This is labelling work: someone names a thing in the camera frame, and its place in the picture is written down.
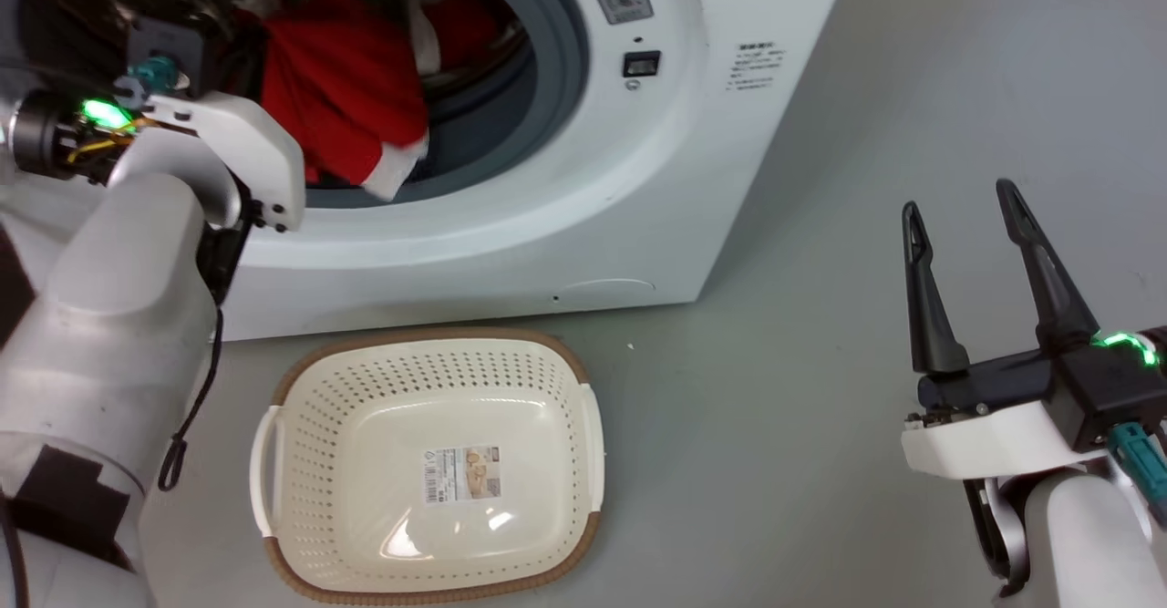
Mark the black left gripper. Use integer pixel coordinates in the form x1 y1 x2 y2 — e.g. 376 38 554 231
11 17 216 182

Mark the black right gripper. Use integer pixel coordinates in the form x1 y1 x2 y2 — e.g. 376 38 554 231
902 179 1167 454

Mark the white front-load washing machine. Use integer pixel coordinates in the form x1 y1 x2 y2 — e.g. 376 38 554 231
0 0 858 343

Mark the cream plastic laundry basket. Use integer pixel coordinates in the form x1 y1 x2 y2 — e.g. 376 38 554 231
249 327 605 606

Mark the red garment with white trim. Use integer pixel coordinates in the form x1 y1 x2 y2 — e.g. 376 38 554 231
232 0 530 203

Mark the small printed text label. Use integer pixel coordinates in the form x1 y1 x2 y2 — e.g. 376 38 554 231
726 40 787 92

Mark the grey rubber door gasket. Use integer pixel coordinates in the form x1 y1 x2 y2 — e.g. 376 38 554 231
301 0 591 210

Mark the paper product label sticker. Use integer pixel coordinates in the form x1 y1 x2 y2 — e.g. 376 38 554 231
423 446 503 505

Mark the teal left cable connector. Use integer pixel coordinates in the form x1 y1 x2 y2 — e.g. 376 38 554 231
115 56 189 109

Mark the teal cable connector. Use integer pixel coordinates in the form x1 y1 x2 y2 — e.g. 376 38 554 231
115 56 189 109
1107 420 1167 529

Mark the teal right cable connector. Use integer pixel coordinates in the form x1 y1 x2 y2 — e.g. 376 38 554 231
1107 420 1167 529

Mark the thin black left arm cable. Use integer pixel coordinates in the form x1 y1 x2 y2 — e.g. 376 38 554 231
158 305 225 492

